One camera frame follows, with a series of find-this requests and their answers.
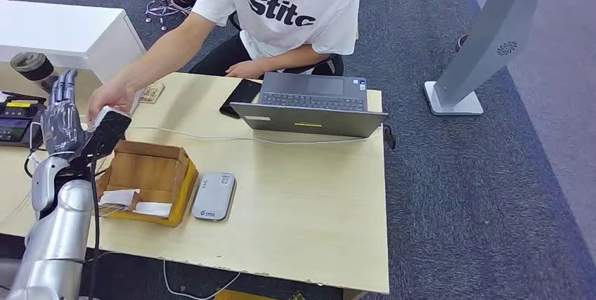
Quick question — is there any yellow floor tape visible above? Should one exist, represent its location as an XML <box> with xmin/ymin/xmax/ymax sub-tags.
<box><xmin>214</xmin><ymin>288</ymin><xmax>280</xmax><ymax>300</ymax></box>

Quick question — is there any grey kiosk stand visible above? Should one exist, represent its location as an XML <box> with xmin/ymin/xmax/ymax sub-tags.
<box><xmin>423</xmin><ymin>0</ymin><xmax>587</xmax><ymax>117</ymax></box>

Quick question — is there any black remote controller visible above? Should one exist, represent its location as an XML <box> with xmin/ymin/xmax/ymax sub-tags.
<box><xmin>0</xmin><ymin>91</ymin><xmax>48</xmax><ymax>149</ymax></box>

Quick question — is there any patterned room key card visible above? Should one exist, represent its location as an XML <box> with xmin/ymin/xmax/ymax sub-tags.
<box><xmin>98</xmin><ymin>204</ymin><xmax>127</xmax><ymax>218</ymax></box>

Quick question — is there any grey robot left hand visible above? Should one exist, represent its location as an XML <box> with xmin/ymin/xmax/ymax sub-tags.
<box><xmin>41</xmin><ymin>68</ymin><xmax>89</xmax><ymax>156</ymax></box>

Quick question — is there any person's left hand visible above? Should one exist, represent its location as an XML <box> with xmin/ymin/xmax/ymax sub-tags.
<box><xmin>224</xmin><ymin>59</ymin><xmax>266</xmax><ymax>80</ymax></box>

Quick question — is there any patterned coaster card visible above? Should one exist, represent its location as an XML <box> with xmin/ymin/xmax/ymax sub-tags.
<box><xmin>138</xmin><ymin>83</ymin><xmax>166</xmax><ymax>104</ymax></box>

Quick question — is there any white flat paper card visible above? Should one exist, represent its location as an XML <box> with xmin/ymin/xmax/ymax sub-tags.
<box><xmin>132</xmin><ymin>201</ymin><xmax>173</xmax><ymax>218</ymax></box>

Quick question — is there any white folded paper slip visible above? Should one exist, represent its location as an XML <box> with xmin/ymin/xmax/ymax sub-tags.
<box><xmin>98</xmin><ymin>188</ymin><xmax>141</xmax><ymax>207</ymax></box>

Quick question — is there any black smartphone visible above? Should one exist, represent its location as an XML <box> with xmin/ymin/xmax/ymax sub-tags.
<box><xmin>219</xmin><ymin>78</ymin><xmax>263</xmax><ymax>119</ymax></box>

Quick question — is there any black plug cable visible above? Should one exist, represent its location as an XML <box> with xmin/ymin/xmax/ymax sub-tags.
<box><xmin>23</xmin><ymin>148</ymin><xmax>48</xmax><ymax>180</ymax></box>

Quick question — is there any cardboard box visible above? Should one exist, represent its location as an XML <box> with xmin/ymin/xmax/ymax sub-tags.
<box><xmin>95</xmin><ymin>139</ymin><xmax>200</xmax><ymax>228</ymax></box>

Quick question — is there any person's right hand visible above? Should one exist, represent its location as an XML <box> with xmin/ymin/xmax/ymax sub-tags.
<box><xmin>86</xmin><ymin>79</ymin><xmax>138</xmax><ymax>122</ymax></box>

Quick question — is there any white dangling cable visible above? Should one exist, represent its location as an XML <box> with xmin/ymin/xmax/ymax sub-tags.
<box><xmin>162</xmin><ymin>260</ymin><xmax>242</xmax><ymax>300</ymax></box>

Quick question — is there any purple chair base with casters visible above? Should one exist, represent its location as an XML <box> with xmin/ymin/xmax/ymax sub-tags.
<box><xmin>145</xmin><ymin>0</ymin><xmax>190</xmax><ymax>32</ymax></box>

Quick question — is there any grey card reader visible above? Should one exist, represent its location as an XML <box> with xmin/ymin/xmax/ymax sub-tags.
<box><xmin>191</xmin><ymin>171</ymin><xmax>237</xmax><ymax>223</ymax></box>

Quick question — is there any white cabinet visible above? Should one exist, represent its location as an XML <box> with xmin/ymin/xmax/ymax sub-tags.
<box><xmin>0</xmin><ymin>0</ymin><xmax>147</xmax><ymax>84</ymax></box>

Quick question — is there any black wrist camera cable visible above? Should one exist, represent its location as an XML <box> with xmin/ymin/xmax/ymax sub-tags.
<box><xmin>86</xmin><ymin>155</ymin><xmax>101</xmax><ymax>300</ymax></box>

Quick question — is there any grey laptop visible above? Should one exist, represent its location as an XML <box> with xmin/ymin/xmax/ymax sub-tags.
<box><xmin>229</xmin><ymin>72</ymin><xmax>388</xmax><ymax>139</ymax></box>

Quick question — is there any dark coffee tumbler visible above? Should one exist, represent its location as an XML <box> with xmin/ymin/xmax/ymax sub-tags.
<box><xmin>10</xmin><ymin>52</ymin><xmax>60</xmax><ymax>94</ymax></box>

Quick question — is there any black plug at table edge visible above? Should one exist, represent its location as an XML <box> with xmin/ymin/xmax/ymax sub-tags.
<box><xmin>382</xmin><ymin>124</ymin><xmax>398</xmax><ymax>151</ymax></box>

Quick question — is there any seated person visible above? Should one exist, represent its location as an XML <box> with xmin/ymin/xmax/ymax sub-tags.
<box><xmin>86</xmin><ymin>0</ymin><xmax>365</xmax><ymax>124</ymax></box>

